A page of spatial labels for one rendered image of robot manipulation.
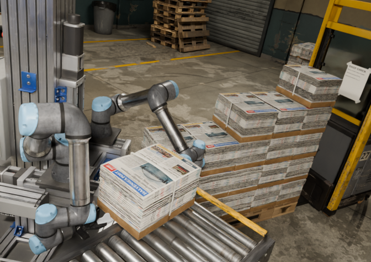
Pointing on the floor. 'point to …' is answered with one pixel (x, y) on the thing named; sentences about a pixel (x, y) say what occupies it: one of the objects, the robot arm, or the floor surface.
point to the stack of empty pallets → (168, 9)
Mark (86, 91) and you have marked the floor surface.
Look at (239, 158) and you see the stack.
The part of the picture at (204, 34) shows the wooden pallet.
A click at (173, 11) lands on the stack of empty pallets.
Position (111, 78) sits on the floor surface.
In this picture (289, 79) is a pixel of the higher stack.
